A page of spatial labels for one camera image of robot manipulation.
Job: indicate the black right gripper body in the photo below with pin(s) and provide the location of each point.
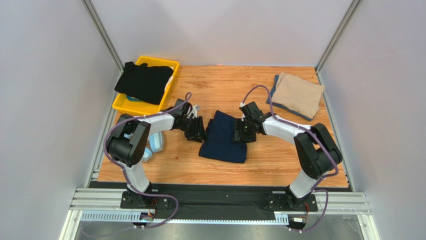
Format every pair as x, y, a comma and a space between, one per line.
238, 130

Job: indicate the black t shirt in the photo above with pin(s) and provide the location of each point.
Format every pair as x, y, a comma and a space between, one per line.
143, 82

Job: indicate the yellow plastic bin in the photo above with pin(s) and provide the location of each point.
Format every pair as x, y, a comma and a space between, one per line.
138, 108

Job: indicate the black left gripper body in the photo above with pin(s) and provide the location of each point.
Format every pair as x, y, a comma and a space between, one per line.
192, 127

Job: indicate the aluminium frame rail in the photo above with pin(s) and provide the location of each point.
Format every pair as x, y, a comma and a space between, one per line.
95, 213

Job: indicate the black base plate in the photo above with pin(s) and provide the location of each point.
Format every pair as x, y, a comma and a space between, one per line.
219, 202

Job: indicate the navy t shirt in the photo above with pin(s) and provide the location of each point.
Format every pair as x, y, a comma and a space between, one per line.
220, 145

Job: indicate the light blue headphones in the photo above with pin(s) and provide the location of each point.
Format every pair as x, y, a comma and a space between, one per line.
153, 144

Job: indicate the beige folded t shirt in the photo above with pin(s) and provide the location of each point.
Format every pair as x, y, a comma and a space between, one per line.
298, 94

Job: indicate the teal cloth in bin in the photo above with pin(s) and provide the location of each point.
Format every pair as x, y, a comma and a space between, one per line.
130, 98

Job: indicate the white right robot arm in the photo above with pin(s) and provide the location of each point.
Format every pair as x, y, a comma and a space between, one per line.
316, 149

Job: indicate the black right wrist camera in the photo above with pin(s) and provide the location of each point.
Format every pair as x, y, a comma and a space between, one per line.
251, 112

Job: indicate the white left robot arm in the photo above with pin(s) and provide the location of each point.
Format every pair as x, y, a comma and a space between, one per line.
141, 126

